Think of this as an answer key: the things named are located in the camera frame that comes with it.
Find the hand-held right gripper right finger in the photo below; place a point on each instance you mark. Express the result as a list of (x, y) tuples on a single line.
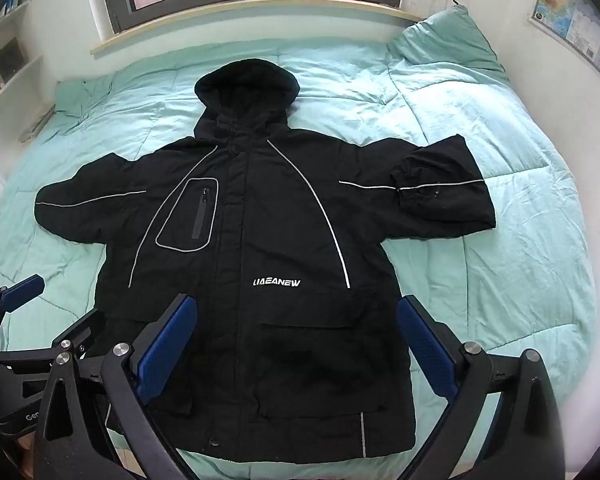
[(425, 347)]

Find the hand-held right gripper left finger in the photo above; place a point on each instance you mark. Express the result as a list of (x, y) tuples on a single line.
[(166, 347)]

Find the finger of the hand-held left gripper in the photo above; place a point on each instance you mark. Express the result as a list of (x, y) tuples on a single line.
[(82, 332), (22, 292)]

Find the black hooded jacket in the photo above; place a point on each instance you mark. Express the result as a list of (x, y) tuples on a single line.
[(260, 220)]

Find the mint green quilt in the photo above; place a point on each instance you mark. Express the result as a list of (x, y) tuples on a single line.
[(505, 260)]

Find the white bookshelf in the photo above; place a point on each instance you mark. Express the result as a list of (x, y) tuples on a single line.
[(15, 90)]

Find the beige window sill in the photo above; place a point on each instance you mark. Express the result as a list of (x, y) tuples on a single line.
[(155, 34)]

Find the wall map poster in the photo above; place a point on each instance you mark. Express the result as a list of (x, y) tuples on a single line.
[(575, 15)]

